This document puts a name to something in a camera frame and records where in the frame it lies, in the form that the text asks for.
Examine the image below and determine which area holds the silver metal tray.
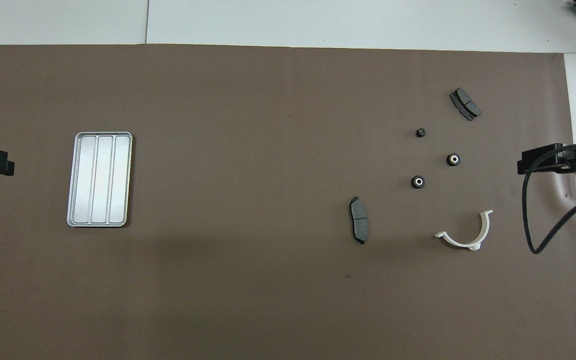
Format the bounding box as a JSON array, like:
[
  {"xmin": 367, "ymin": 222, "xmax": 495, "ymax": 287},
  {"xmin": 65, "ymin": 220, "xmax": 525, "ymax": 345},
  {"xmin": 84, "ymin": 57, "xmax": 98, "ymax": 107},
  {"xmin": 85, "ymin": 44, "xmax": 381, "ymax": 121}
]
[{"xmin": 66, "ymin": 131, "xmax": 134, "ymax": 228}]

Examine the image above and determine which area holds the short dark brake pad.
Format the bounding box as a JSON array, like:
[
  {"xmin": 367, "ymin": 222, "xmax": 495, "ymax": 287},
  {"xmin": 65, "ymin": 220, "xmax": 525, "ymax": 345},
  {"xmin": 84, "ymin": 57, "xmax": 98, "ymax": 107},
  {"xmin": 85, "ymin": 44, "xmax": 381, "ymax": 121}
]
[{"xmin": 449, "ymin": 87, "xmax": 483, "ymax": 122}]

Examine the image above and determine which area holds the long dark brake pad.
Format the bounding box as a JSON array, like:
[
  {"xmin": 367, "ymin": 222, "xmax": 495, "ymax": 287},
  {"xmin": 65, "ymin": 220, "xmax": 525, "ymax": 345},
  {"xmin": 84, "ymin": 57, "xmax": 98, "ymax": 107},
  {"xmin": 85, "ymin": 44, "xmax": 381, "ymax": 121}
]
[{"xmin": 349, "ymin": 196, "xmax": 370, "ymax": 245}]

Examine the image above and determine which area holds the brown paper table mat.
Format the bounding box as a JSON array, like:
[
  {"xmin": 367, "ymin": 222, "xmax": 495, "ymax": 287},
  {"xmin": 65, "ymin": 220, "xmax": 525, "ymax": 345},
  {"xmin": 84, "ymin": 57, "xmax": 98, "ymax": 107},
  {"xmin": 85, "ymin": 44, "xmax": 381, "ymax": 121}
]
[{"xmin": 0, "ymin": 44, "xmax": 576, "ymax": 360}]

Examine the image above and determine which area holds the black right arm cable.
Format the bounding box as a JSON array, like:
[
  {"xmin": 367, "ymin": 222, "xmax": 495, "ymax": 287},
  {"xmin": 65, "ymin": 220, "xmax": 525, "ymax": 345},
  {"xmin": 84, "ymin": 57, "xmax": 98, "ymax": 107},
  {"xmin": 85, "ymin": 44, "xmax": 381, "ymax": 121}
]
[{"xmin": 521, "ymin": 142, "xmax": 576, "ymax": 255}]

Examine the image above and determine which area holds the white half-ring plastic clamp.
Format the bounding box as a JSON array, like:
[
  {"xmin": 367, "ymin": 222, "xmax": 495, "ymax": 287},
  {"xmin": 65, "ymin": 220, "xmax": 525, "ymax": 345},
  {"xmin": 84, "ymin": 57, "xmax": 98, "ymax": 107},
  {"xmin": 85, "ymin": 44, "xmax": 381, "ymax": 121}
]
[{"xmin": 434, "ymin": 209, "xmax": 494, "ymax": 251}]

